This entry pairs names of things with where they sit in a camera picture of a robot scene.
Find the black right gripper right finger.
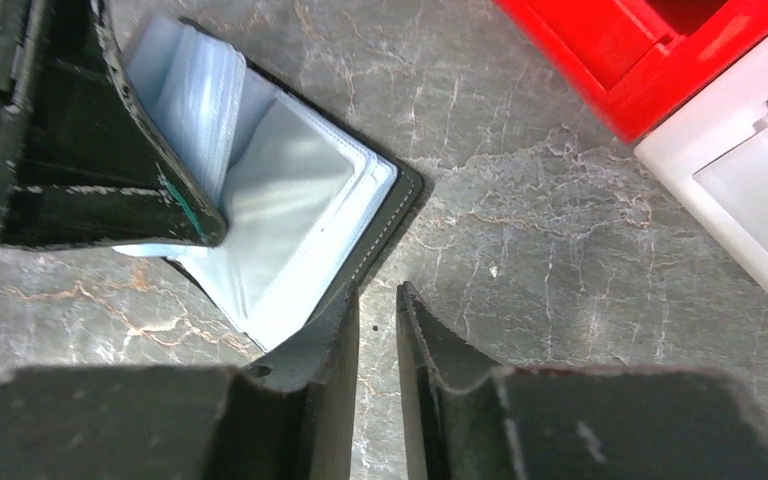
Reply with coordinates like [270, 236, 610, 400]
[396, 283, 768, 479]

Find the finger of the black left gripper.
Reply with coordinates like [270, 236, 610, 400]
[0, 1, 228, 251]

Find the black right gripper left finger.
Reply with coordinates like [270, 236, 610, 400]
[0, 283, 359, 479]

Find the white plastic bin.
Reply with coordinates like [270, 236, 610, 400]
[634, 35, 768, 293]

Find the red plastic bin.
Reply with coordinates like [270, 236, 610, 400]
[498, 0, 768, 141]

